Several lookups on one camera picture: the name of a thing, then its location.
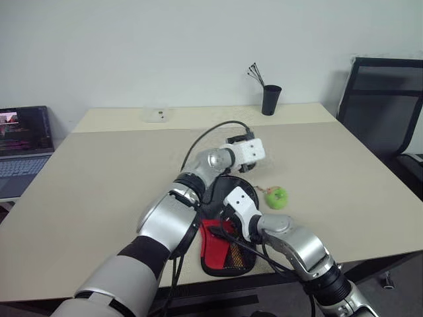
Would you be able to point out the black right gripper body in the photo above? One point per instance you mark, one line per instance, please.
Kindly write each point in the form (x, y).
(231, 221)

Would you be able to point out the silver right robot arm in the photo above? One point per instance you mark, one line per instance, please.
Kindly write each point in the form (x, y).
(297, 237)

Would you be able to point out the black mesh office chair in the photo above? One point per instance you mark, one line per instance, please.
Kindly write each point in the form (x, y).
(383, 109)

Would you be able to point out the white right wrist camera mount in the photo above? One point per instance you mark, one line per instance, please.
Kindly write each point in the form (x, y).
(243, 204)

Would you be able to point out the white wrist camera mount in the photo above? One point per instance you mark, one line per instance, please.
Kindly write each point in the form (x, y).
(246, 152)
(243, 204)

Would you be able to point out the grey open laptop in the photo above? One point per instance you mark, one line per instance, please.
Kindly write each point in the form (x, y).
(23, 145)

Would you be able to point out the dark rounded shape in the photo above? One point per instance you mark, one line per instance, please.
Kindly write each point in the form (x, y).
(262, 313)

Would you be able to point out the green foam zipper pull ball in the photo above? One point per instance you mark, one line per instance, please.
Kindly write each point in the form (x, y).
(277, 198)

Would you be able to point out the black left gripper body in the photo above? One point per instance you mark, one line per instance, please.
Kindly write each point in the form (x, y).
(245, 168)

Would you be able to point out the black plastic cup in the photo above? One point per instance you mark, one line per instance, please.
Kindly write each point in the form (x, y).
(271, 100)

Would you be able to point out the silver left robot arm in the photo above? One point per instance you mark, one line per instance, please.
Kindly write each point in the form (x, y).
(165, 218)

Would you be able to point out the clear plastic box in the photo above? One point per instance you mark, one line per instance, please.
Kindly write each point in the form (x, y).
(158, 114)

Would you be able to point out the black and red paddle case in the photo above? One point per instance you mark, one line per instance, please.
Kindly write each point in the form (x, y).
(215, 247)

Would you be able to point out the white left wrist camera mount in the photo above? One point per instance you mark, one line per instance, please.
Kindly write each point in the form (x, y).
(246, 152)

